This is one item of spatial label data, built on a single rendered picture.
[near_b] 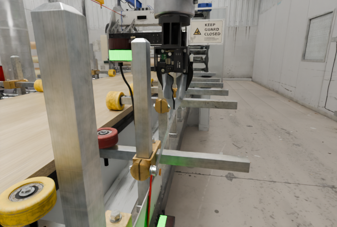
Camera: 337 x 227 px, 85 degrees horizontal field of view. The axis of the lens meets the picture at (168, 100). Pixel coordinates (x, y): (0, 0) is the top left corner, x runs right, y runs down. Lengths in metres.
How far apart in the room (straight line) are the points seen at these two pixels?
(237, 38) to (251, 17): 1.00
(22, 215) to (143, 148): 0.25
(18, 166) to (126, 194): 0.41
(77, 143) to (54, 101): 0.05
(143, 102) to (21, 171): 0.28
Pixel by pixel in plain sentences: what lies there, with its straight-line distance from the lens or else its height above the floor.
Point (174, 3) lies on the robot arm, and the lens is 0.41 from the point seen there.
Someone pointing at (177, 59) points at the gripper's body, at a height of 1.12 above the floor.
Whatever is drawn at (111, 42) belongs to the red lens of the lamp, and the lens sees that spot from 0.45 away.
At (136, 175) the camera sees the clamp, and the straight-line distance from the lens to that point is 0.50.
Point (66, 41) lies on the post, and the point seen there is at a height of 1.14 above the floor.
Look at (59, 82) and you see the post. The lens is 0.21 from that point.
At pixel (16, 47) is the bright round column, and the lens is 4.34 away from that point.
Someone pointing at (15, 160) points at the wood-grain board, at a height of 0.90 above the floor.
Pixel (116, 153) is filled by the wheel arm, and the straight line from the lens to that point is 0.58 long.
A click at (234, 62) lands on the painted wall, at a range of 9.24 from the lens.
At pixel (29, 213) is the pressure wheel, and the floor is 0.89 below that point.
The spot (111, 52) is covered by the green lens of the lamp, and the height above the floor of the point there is 1.13.
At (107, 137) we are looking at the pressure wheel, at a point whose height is 0.91.
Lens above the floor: 1.13
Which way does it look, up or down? 14 degrees down
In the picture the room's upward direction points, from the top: straight up
